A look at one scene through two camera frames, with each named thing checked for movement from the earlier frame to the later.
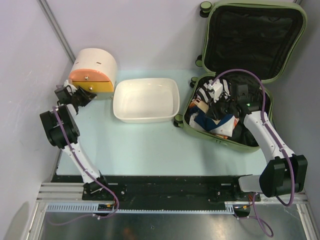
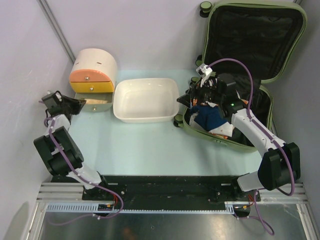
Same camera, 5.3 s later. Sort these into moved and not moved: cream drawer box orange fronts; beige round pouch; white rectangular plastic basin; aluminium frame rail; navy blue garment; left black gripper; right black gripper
Moved: beige round pouch; cream drawer box orange fronts; left black gripper; right black gripper
Not moved: white rectangular plastic basin; navy blue garment; aluminium frame rail
